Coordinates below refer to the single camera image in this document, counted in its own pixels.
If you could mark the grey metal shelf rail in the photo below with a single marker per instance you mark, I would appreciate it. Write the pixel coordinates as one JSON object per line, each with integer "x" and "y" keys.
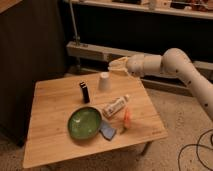
{"x": 107, "y": 54}

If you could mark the upper wooden shelf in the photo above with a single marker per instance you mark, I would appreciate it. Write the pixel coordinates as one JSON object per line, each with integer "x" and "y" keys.
{"x": 152, "y": 6}

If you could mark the orange toy carrot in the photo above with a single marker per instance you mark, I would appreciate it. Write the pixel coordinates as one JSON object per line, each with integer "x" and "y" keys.
{"x": 126, "y": 120}

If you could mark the green ceramic bowl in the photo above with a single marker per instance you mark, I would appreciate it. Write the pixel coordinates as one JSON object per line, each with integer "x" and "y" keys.
{"x": 84, "y": 123}

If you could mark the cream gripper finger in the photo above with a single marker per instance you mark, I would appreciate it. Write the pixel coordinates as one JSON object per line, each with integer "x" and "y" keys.
{"x": 119, "y": 69}
{"x": 118, "y": 62}

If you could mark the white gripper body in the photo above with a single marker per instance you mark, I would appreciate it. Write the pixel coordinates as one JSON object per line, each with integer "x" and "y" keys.
{"x": 134, "y": 65}

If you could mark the blue cloth piece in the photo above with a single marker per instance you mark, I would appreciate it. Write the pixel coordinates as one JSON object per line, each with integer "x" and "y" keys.
{"x": 107, "y": 131}

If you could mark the wooden folding table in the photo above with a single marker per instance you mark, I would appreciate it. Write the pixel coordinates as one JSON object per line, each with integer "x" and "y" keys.
{"x": 55, "y": 100}

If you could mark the white tube with cap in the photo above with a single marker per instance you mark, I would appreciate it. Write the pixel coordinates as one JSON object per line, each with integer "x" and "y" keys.
{"x": 113, "y": 107}

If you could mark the dark cabinet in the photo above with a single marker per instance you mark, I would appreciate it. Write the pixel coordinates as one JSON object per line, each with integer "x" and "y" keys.
{"x": 32, "y": 48}

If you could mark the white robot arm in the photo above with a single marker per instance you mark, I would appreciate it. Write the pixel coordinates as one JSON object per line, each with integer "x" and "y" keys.
{"x": 174, "y": 63}

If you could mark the metal vertical pole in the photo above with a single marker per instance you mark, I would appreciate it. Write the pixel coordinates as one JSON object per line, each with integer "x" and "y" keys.
{"x": 76, "y": 35}

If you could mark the white ceramic cup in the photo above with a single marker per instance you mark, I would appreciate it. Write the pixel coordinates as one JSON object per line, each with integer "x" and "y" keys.
{"x": 104, "y": 81}

